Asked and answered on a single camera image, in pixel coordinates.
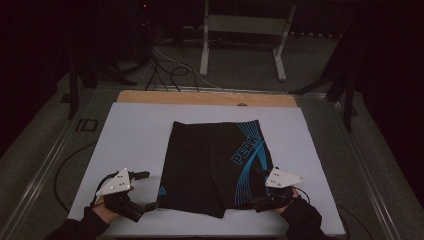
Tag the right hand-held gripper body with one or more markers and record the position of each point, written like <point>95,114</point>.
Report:
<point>281,178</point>

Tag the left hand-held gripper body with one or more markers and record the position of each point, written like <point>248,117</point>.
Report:
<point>115,185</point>

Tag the black shorts with blue print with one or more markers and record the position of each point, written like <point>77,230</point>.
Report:
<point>200,166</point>

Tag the person's right hand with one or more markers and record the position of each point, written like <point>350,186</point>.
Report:
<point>295,197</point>

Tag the person's left hand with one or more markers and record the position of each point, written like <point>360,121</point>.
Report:
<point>106,215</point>

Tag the white table mat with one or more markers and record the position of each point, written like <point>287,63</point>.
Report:
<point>133,143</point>

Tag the black tripod stand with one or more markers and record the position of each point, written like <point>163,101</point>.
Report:
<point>73,86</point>
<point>348,100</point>

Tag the dark equipment with red light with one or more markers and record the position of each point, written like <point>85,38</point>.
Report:
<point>140,30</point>

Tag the aluminium floor rail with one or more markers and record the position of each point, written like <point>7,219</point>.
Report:
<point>43,173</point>
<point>233,90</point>
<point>366,173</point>

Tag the white metal stand frame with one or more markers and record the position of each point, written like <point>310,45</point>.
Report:
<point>245,25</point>

